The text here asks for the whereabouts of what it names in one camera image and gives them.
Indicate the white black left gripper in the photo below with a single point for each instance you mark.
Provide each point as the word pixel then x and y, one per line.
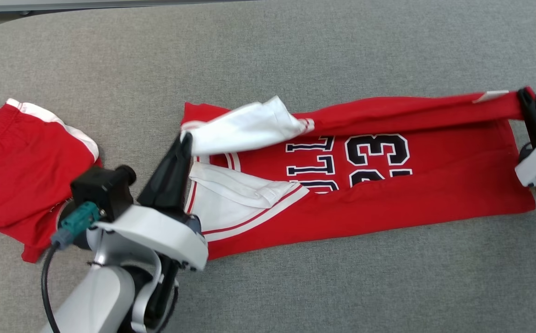
pixel 157 231

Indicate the red jersey with number print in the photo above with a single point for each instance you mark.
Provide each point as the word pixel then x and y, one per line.
pixel 434 194

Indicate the red shorts with white stripe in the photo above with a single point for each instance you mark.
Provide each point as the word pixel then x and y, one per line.
pixel 18 162

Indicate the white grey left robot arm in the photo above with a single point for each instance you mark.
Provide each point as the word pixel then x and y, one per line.
pixel 96 300

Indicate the grey fabric sofa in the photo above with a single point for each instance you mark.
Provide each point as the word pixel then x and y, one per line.
pixel 295 51

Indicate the grey wall baseboard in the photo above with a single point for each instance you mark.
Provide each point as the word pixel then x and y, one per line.
pixel 64 4

